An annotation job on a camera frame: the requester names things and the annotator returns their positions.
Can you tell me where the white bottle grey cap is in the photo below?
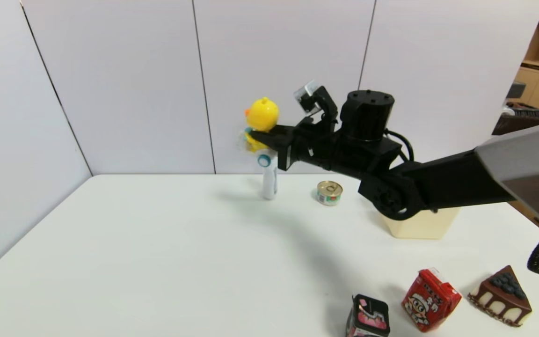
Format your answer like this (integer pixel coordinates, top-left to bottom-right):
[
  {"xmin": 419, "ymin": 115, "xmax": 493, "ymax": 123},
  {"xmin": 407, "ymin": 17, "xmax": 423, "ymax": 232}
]
[{"xmin": 261, "ymin": 150, "xmax": 279, "ymax": 200}]

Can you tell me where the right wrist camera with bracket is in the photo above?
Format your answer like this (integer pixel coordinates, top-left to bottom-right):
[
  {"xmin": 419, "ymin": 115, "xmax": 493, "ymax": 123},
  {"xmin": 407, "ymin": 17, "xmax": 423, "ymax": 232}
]
[{"xmin": 293, "ymin": 80, "xmax": 338, "ymax": 132}]

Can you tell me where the black pink drink carton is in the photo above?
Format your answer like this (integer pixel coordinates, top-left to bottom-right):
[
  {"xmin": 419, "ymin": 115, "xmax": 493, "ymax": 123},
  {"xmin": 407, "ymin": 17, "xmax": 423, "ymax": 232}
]
[{"xmin": 346, "ymin": 294, "xmax": 390, "ymax": 337}]

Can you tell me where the dark wicker basket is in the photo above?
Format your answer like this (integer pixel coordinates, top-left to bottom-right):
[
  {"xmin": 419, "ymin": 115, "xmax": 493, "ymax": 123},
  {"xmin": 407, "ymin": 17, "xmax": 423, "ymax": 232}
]
[{"xmin": 492, "ymin": 103, "xmax": 539, "ymax": 136}]

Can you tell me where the yellow duck scooter toy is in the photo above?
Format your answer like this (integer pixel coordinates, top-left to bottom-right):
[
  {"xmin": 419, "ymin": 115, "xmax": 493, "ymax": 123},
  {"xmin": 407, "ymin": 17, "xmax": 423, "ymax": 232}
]
[{"xmin": 239, "ymin": 97, "xmax": 280, "ymax": 168}]

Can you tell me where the red drink carton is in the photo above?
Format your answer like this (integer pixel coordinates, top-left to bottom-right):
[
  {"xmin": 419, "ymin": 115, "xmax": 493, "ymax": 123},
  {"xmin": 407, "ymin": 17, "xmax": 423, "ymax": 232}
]
[{"xmin": 401, "ymin": 268, "xmax": 462, "ymax": 333}]

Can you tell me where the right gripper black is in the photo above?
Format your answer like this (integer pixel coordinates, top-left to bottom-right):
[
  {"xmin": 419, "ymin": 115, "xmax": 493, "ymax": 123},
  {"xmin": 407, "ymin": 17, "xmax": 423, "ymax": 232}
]
[{"xmin": 249, "ymin": 123, "xmax": 337, "ymax": 172}]

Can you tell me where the cream white plastic box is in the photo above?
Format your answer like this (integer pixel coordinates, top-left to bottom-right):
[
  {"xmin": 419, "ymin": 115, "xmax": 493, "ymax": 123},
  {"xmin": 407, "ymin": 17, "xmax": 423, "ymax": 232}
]
[{"xmin": 382, "ymin": 208, "xmax": 461, "ymax": 240}]

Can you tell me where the small gold lid tin can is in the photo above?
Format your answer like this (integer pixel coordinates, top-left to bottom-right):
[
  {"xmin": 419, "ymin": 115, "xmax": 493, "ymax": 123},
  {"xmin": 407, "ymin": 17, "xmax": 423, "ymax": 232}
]
[{"xmin": 317, "ymin": 181, "xmax": 343, "ymax": 206}]

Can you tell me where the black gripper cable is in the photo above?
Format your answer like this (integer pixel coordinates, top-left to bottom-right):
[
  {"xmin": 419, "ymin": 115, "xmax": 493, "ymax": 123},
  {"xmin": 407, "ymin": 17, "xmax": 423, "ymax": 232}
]
[{"xmin": 384, "ymin": 130, "xmax": 414, "ymax": 162}]

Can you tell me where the chocolate blueberry cake slice toy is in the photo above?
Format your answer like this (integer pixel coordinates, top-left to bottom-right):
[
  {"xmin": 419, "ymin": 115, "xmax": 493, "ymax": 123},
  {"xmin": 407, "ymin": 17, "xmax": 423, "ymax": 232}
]
[{"xmin": 467, "ymin": 265, "xmax": 532, "ymax": 327}]

